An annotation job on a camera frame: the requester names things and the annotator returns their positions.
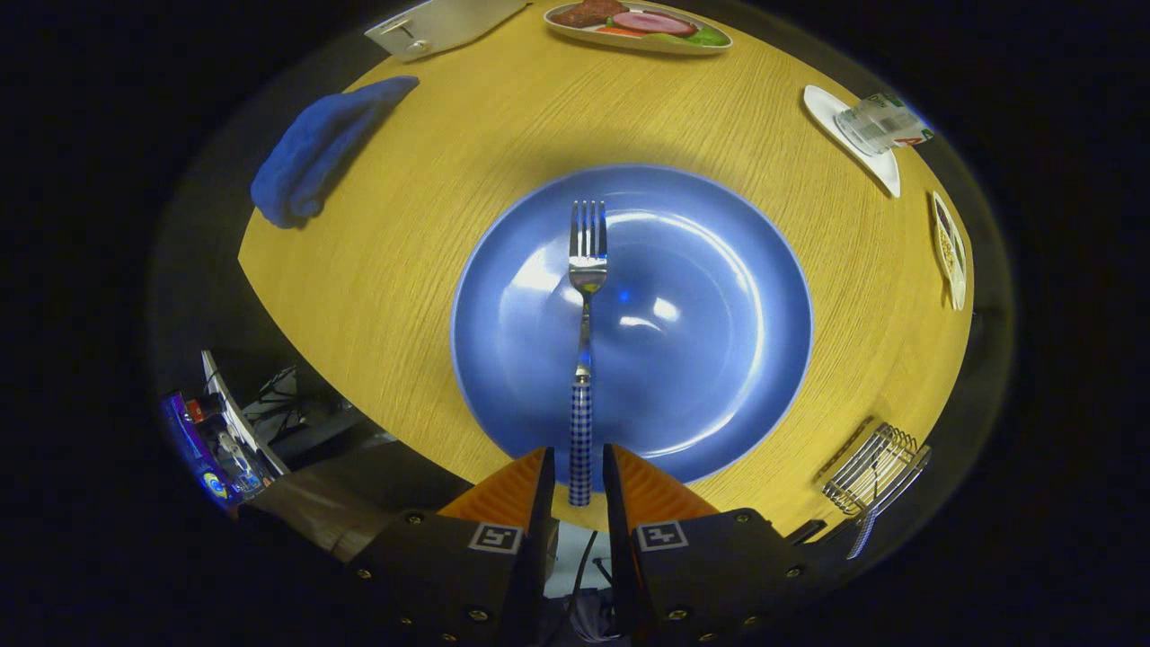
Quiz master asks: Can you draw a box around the metal wire cutlery basket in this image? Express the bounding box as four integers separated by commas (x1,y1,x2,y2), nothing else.
820,421,933,518

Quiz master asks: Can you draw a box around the white divided bean dish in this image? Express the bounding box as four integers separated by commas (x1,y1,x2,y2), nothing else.
931,191,969,312

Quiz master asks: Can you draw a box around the green lettuce leaf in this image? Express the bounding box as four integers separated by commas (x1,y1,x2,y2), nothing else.
647,22,730,49

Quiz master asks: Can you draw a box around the white toaster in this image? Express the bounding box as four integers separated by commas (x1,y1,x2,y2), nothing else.
364,0,531,62

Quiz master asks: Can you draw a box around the tangle of black cables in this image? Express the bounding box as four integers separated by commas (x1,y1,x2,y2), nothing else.
243,364,353,443

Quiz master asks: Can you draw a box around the round blue plate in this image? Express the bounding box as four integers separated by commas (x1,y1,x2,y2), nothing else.
450,164,814,493

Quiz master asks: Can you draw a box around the white power strip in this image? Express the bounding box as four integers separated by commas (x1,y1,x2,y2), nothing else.
201,350,289,478

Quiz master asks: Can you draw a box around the oval beige food plate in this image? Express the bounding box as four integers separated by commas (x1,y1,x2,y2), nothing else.
544,0,733,57

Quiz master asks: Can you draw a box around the blue checkered handle fork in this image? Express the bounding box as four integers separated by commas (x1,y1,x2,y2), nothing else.
568,199,609,507

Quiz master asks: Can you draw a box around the blue folded cloth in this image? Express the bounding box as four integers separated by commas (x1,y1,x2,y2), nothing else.
251,75,420,229

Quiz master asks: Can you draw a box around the small white drink bottle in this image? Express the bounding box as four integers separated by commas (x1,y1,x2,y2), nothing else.
836,93,935,156

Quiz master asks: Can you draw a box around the brown meat patty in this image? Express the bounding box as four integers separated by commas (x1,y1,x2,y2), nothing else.
550,0,630,29

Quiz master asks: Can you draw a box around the colourful lit device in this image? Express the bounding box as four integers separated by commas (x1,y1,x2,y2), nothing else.
162,391,243,510

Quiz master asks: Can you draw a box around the white square coaster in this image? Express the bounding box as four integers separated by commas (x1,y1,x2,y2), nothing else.
802,84,902,199

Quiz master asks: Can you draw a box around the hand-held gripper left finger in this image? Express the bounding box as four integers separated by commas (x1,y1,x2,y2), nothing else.
346,447,558,647

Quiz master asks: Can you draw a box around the pink ham slice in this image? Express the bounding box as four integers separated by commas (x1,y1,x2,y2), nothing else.
613,11,699,38

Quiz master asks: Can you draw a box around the blue checkered handle spoon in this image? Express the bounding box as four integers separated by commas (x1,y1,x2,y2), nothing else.
845,440,899,560

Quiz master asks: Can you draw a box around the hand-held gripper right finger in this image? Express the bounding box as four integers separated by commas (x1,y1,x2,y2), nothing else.
602,443,832,647

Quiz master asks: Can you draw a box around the person's brown trouser leg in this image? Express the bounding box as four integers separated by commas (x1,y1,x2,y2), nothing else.
247,440,477,563

